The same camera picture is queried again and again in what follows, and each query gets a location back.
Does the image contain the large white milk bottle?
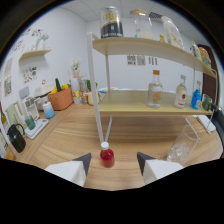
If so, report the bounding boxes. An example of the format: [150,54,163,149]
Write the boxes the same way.
[161,15,185,50]

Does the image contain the small red liquid bottle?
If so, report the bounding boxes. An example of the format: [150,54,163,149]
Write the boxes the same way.
[99,141,116,169]

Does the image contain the clear drinking glass with ice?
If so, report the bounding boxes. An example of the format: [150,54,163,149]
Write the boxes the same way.
[166,124,202,165]

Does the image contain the white figurine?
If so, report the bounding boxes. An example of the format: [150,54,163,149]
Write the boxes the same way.
[34,32,50,51]

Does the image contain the white blue cup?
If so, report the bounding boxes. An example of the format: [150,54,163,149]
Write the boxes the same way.
[42,100,56,120]

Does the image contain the green measuring cup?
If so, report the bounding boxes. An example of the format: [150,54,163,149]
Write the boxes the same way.
[24,114,37,131]

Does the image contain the glass bottle green cap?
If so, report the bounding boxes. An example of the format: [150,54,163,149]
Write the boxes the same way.
[190,38,201,58]

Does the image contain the black kettle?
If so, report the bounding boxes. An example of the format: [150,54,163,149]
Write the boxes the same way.
[6,123,27,154]

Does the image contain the green limes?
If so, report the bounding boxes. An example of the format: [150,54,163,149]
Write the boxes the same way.
[201,94,214,112]

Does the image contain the ceiling air vent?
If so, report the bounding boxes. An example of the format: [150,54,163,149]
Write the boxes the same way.
[148,11,163,20]

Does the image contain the white frame wooden shelf rack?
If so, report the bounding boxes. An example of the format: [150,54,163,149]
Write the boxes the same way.
[87,31,220,144]

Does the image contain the tall black yellow can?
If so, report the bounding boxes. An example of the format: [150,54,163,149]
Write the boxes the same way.
[99,5,124,39]

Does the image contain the glass jar cork lid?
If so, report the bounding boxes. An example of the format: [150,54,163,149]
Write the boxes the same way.
[133,9,156,40]

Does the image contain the wooden wall shelf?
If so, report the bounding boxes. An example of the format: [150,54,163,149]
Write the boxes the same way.
[18,49,52,61]

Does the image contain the orange storage basket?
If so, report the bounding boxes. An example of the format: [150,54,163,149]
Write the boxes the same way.
[47,87,74,111]

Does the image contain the white flower vase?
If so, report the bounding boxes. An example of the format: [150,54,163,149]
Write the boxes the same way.
[71,59,82,79]

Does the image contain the blue liquid bottle silver cap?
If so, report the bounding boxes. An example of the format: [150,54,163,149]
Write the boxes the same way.
[190,80,203,111]

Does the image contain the clear bottle red label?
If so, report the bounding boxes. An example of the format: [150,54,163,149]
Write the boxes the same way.
[173,74,188,110]

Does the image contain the white pot with lid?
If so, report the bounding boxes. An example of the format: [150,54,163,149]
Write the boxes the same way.
[33,82,54,102]

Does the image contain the white kitchen scale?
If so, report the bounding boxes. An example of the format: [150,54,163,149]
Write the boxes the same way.
[24,118,50,140]

